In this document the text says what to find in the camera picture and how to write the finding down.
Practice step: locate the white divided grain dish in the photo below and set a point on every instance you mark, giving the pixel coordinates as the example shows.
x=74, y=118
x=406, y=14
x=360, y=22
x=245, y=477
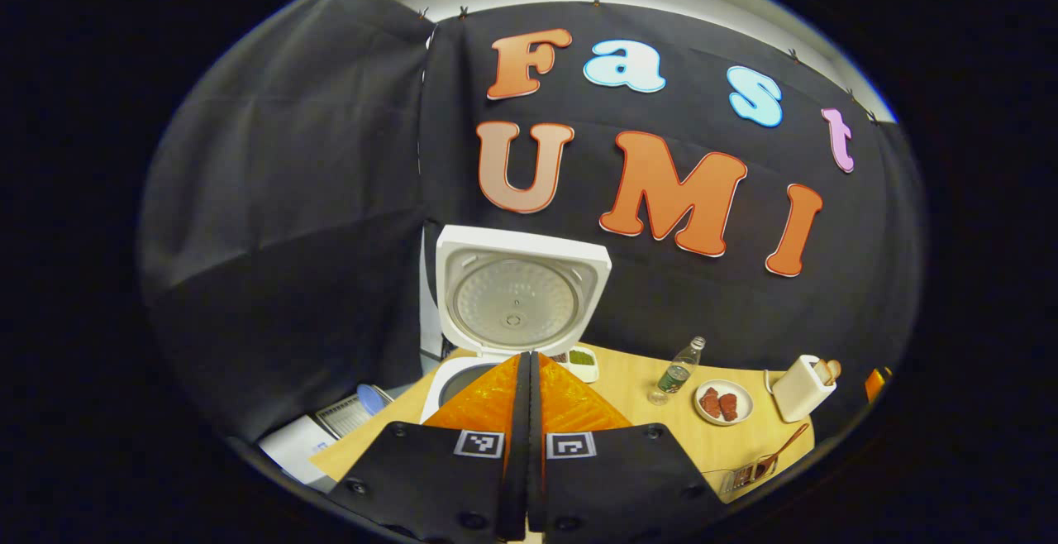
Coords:
x=583, y=358

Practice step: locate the round white plate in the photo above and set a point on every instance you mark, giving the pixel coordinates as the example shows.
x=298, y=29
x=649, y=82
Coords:
x=744, y=412

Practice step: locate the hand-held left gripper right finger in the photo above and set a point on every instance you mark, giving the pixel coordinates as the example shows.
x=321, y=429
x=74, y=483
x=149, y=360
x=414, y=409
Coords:
x=628, y=478

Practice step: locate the white toaster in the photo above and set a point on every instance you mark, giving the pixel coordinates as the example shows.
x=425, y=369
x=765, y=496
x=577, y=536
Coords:
x=798, y=391

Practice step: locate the red meat piece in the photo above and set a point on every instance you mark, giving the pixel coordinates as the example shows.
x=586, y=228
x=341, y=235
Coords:
x=709, y=403
x=728, y=408

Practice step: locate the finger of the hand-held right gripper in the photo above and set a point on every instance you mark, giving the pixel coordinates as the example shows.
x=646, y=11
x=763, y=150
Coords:
x=876, y=385

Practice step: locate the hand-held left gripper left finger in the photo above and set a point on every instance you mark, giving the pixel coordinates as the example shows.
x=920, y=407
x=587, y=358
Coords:
x=430, y=478

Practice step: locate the clear plastic water bottle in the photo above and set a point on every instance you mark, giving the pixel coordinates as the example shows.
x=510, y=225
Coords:
x=678, y=375

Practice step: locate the white rice cooker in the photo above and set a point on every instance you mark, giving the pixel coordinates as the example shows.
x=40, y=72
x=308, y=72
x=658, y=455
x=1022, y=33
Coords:
x=521, y=304

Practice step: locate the toast bread slice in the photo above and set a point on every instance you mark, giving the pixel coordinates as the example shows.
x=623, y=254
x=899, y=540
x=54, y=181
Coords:
x=822, y=374
x=834, y=369

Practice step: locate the brown wooden spoon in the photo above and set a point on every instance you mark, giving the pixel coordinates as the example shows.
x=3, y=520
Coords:
x=781, y=449

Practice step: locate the blue round lid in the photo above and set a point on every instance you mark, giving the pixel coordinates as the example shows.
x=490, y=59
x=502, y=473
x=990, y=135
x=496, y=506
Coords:
x=371, y=399

